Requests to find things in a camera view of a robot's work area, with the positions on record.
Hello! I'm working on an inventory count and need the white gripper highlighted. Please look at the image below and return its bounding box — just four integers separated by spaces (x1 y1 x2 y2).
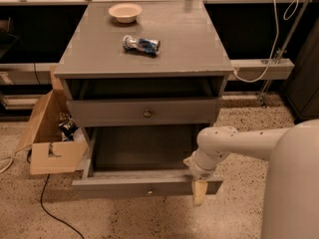
183 149 222 206

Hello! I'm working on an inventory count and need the grey drawer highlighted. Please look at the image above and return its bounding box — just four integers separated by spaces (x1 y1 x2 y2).
67 98 221 127
71 124 224 199

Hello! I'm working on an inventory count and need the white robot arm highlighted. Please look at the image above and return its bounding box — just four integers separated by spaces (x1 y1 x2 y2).
184 119 319 239

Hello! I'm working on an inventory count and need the grey top drawer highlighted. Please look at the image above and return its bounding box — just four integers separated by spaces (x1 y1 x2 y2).
67 98 221 127

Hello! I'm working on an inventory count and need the grey drawer cabinet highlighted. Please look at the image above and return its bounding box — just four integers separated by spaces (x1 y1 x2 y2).
53 0 235 131

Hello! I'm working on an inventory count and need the open cardboard box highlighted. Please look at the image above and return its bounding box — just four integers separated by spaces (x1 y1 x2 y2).
16 66 88 175

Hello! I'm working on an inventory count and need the crushed blue soda can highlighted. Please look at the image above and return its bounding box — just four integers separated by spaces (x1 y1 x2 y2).
122 35 160 56

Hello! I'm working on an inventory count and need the black snack bag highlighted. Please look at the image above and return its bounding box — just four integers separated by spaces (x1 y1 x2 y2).
58 113 78 141

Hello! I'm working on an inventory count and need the white bowl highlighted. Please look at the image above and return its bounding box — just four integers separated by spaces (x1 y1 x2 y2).
109 3 143 24

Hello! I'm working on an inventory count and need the metal diagonal pole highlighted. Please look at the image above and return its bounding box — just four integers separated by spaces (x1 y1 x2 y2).
257 0 312 108

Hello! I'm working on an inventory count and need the black floor cable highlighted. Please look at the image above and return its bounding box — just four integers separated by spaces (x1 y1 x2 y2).
40 173 86 239

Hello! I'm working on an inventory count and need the white floor cable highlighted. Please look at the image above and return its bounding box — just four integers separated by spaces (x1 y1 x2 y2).
0 142 33 174

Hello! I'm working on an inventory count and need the grey wall rail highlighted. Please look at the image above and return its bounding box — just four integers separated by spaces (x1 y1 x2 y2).
0 59 294 86

